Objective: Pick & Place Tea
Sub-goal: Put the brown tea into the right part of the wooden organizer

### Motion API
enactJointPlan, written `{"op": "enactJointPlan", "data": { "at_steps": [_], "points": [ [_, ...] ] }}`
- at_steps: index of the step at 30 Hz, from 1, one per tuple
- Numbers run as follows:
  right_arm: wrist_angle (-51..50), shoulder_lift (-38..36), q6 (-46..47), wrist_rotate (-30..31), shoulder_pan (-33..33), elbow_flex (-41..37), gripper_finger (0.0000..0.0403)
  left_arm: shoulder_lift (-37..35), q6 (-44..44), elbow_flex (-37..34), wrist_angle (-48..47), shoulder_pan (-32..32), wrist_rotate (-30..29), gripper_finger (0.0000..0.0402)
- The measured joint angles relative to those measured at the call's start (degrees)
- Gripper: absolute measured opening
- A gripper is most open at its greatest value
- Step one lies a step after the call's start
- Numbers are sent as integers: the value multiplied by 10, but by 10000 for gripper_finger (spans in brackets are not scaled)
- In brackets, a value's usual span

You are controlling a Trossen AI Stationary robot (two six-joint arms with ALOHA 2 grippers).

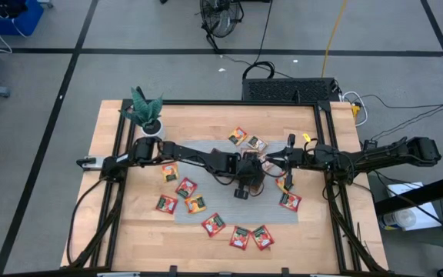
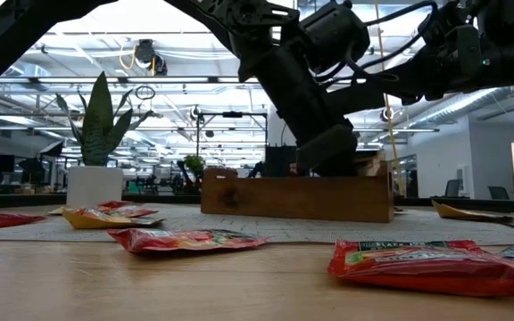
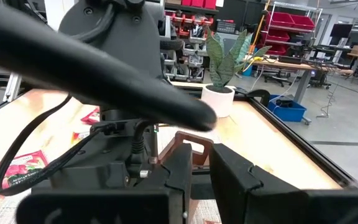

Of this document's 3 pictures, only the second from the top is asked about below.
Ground three-compartment wooden tray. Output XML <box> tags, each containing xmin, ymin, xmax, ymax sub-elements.
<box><xmin>201</xmin><ymin>159</ymin><xmax>395</xmax><ymax>224</ymax></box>

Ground yellow cable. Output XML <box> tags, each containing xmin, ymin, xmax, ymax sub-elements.
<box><xmin>374</xmin><ymin>0</ymin><xmax>404</xmax><ymax>196</ymax></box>

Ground hanging cable reel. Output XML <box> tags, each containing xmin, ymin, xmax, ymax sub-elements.
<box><xmin>134</xmin><ymin>38</ymin><xmax>169</xmax><ymax>77</ymax></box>

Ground snake plant in white pot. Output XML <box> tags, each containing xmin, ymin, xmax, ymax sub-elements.
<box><xmin>54</xmin><ymin>70</ymin><xmax>153</xmax><ymax>210</ymax></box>

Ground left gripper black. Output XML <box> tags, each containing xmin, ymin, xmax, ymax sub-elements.
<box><xmin>256</xmin><ymin>48</ymin><xmax>360</xmax><ymax>176</ymax></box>

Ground distant black camera frame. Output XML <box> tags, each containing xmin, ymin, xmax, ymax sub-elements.
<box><xmin>195</xmin><ymin>111</ymin><xmax>269</xmax><ymax>158</ymax></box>

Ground grey office chair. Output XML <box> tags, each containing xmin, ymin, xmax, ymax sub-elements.
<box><xmin>487</xmin><ymin>185</ymin><xmax>511</xmax><ymax>201</ymax></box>
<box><xmin>443</xmin><ymin>178</ymin><xmax>462</xmax><ymax>199</ymax></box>

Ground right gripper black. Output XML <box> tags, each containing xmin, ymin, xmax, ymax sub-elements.
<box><xmin>350</xmin><ymin>24</ymin><xmax>490</xmax><ymax>111</ymax></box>

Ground grey woven placemat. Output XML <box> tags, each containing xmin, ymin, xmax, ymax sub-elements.
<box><xmin>0</xmin><ymin>202</ymin><xmax>514</xmax><ymax>246</ymax></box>

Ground small green potted plant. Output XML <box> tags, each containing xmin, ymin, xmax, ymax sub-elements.
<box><xmin>180</xmin><ymin>154</ymin><xmax>207</xmax><ymax>193</ymax></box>

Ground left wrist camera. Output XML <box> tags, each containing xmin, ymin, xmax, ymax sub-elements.
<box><xmin>300</xmin><ymin>2</ymin><xmax>371</xmax><ymax>75</ymax></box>

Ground brown vanilla tea packet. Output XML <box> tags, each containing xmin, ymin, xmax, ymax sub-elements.
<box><xmin>353</xmin><ymin>150</ymin><xmax>388</xmax><ymax>177</ymax></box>

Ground orange mango tea packet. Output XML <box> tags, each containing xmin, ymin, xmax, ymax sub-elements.
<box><xmin>62</xmin><ymin>207</ymin><xmax>165</xmax><ymax>231</ymax></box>
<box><xmin>431</xmin><ymin>199</ymin><xmax>514</xmax><ymax>224</ymax></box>
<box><xmin>46</xmin><ymin>205</ymin><xmax>79</xmax><ymax>217</ymax></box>

